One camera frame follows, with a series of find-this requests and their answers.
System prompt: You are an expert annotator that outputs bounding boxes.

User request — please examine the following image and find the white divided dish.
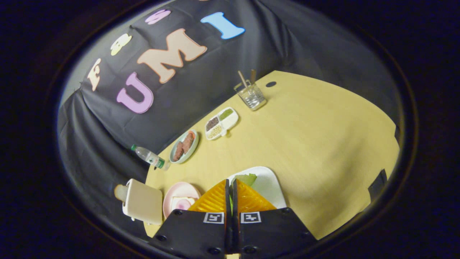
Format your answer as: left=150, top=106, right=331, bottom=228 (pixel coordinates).
left=204, top=107, right=239, bottom=141

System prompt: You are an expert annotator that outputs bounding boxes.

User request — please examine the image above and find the black backdrop cloth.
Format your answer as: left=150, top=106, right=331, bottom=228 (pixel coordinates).
left=57, top=0, right=401, bottom=238

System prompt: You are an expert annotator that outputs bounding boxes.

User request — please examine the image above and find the white square plate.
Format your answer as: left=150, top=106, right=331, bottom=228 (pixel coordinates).
left=226, top=166, right=287, bottom=210

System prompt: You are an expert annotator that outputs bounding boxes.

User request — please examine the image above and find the black chair back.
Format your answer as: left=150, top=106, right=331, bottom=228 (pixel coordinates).
left=368, top=169, right=388, bottom=202

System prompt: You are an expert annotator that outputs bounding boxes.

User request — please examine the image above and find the white toaster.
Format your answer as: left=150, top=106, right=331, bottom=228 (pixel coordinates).
left=122, top=178, right=164, bottom=226

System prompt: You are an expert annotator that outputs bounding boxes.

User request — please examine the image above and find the clear plastic water bottle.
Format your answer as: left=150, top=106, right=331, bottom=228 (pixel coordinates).
left=130, top=144, right=171, bottom=171

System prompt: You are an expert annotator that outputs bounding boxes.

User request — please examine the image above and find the green lettuce leaf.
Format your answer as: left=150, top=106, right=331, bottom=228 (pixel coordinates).
left=229, top=173, right=258, bottom=216

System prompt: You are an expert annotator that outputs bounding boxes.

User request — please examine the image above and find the light blue round plate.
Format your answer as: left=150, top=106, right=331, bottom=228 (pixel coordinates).
left=169, top=129, right=199, bottom=164

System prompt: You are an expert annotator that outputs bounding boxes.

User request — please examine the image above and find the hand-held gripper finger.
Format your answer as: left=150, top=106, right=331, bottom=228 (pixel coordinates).
left=149, top=179, right=232, bottom=256
left=232, top=179, right=318, bottom=256

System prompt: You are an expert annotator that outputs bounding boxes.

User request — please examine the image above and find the square glass cup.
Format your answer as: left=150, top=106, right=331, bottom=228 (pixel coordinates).
left=234, top=81, right=267, bottom=111

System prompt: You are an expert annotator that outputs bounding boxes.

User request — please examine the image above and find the pink round plate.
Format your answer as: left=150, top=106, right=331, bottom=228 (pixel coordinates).
left=163, top=182, right=202, bottom=220

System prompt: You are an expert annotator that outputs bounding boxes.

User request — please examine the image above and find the white bread slice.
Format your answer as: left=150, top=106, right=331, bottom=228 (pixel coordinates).
left=114, top=184, right=129, bottom=202

